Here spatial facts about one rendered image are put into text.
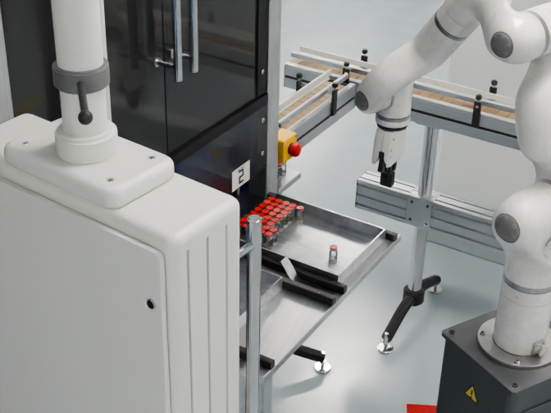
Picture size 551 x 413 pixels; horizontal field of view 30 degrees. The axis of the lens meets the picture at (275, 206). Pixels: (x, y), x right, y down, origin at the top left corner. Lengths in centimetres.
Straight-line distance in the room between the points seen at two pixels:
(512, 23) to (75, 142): 90
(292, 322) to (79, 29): 111
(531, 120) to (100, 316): 98
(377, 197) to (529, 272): 148
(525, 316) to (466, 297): 175
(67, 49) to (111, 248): 30
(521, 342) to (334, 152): 279
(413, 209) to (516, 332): 133
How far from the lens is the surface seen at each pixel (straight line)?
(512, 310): 237
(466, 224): 359
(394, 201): 367
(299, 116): 327
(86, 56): 157
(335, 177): 484
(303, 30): 653
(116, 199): 156
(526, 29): 207
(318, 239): 273
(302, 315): 246
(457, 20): 224
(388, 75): 234
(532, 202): 220
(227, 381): 177
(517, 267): 230
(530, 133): 218
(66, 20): 155
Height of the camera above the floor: 236
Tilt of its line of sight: 31 degrees down
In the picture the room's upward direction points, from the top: 1 degrees clockwise
